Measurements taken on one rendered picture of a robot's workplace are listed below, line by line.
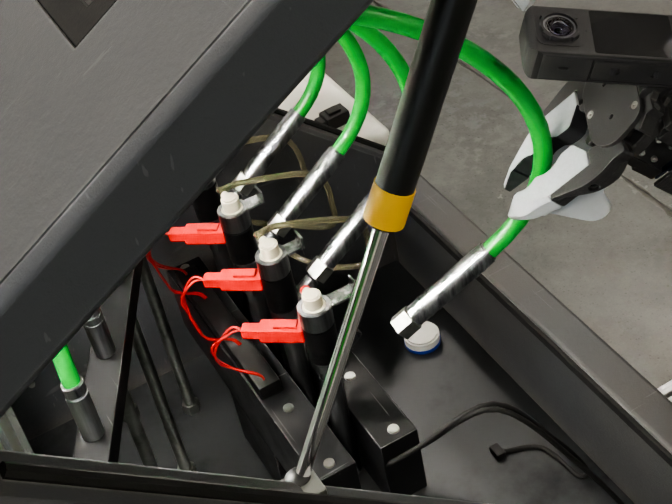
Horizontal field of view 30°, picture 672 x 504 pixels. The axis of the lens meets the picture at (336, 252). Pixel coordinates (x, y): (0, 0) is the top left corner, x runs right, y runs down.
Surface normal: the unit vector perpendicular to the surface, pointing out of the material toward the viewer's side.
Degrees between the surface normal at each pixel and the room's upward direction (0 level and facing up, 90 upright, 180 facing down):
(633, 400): 0
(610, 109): 48
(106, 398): 0
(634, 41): 18
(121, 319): 0
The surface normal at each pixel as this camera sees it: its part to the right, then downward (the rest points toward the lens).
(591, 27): 0.08, -0.61
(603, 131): -0.82, -0.32
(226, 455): -0.16, -0.75
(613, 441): -0.87, 0.42
